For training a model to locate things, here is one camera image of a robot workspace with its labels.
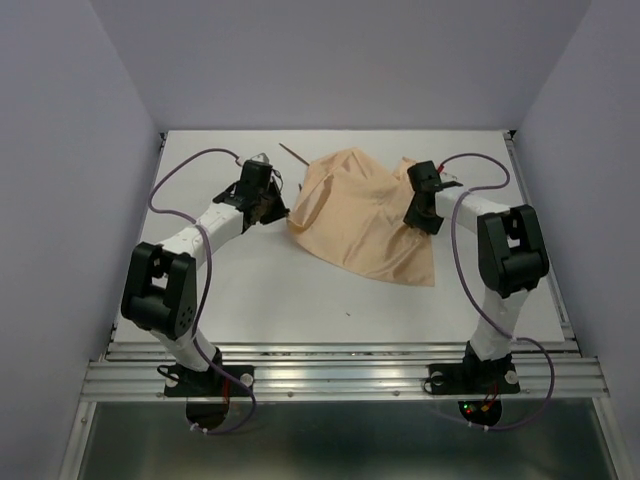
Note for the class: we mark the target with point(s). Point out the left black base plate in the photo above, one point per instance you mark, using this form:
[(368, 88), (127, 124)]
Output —
[(181, 382)]

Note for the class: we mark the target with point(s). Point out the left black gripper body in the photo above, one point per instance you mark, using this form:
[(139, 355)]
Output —
[(267, 207)]

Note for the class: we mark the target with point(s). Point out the aluminium rail frame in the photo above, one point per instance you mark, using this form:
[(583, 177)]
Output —
[(340, 365)]

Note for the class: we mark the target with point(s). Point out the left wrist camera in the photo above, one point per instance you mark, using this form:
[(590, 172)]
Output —
[(258, 161)]

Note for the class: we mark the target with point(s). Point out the peach satin napkin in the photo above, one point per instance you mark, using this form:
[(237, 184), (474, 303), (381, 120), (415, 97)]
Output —
[(350, 212)]

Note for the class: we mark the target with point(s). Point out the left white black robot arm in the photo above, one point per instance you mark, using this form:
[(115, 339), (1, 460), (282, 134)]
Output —
[(160, 294)]

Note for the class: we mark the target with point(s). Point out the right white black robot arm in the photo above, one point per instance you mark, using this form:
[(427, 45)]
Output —
[(511, 259)]

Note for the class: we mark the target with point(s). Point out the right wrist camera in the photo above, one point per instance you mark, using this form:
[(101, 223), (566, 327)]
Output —
[(450, 176)]

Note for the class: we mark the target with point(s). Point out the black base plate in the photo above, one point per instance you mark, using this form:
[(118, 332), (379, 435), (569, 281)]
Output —
[(457, 379), (181, 382)]

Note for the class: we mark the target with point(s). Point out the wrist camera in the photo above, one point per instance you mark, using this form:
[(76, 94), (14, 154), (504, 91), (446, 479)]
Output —
[(258, 161), (450, 176)]

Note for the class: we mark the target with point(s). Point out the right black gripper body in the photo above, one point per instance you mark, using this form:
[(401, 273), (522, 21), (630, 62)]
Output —
[(420, 216)]

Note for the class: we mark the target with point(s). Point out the copper fork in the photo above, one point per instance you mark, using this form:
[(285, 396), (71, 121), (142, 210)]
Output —
[(294, 154)]

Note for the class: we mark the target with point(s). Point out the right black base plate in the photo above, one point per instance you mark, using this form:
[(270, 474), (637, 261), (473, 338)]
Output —
[(457, 379)]

